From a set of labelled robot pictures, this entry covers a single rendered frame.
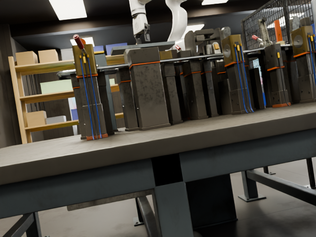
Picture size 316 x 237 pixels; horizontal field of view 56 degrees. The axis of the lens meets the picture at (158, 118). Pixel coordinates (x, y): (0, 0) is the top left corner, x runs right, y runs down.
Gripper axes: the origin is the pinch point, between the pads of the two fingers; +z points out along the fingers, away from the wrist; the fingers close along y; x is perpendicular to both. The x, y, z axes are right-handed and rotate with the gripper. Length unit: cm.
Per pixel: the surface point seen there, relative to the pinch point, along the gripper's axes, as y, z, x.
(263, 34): 42, 7, 56
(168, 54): 22.6, 13.3, -0.7
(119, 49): 0.4, 4.3, -16.7
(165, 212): 86, 67, -60
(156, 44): 8.1, 4.0, 3.5
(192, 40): 25.2, 6.5, 15.1
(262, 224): 28, 119, 46
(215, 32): 27.8, 2.2, 31.9
